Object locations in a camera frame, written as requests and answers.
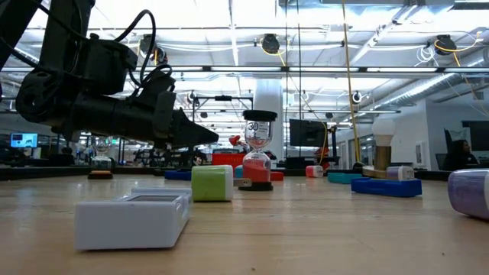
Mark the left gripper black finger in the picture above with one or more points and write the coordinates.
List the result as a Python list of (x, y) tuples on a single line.
[(191, 131)]

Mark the hourglass with red sand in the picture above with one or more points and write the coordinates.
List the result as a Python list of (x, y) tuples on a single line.
[(256, 168)]

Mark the small white digital display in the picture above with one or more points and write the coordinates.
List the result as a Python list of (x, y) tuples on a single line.
[(126, 225)]

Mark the person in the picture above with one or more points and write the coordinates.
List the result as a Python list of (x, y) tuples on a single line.
[(460, 151)]

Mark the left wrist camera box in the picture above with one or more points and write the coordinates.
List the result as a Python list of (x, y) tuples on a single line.
[(160, 82)]

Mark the red plastic basket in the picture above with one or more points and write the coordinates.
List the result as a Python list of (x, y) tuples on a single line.
[(227, 159)]

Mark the green spool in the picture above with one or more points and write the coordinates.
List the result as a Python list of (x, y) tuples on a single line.
[(208, 183)]

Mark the pink USB wall charger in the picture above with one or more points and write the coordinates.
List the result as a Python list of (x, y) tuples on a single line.
[(311, 171)]

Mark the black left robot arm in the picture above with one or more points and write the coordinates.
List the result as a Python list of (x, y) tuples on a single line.
[(68, 23)]

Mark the small teal digital display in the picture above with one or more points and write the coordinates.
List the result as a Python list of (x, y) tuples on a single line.
[(342, 178)]

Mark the white bulb on brass stand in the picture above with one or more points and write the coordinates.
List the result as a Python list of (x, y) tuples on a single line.
[(383, 131)]

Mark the cyan spool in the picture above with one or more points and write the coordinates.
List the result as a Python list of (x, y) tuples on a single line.
[(238, 172)]

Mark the hourglass with orange sand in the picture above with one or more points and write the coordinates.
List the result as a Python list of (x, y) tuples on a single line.
[(100, 174)]

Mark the black aluminium table frame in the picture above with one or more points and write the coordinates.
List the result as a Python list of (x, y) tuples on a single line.
[(38, 172)]

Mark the black monitor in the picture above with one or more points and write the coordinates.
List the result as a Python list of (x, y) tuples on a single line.
[(307, 133), (479, 137)]

